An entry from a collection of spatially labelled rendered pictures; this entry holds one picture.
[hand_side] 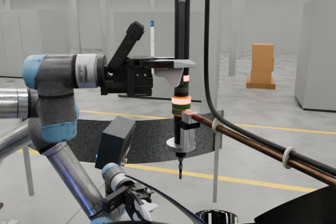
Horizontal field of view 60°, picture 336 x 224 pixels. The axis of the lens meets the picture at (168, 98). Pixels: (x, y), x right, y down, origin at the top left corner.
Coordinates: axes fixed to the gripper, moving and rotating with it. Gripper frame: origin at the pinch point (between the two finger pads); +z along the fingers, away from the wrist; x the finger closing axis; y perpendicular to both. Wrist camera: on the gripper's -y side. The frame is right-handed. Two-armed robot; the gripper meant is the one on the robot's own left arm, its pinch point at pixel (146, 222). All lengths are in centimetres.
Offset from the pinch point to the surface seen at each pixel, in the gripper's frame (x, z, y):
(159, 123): 17, -141, 88
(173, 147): -28.2, 13.0, -2.7
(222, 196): 100, -133, 169
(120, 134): -7, -55, 15
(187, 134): -31.8, 15.3, -0.7
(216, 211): -10.6, 16.6, 10.5
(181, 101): -39.0, 13.3, -2.0
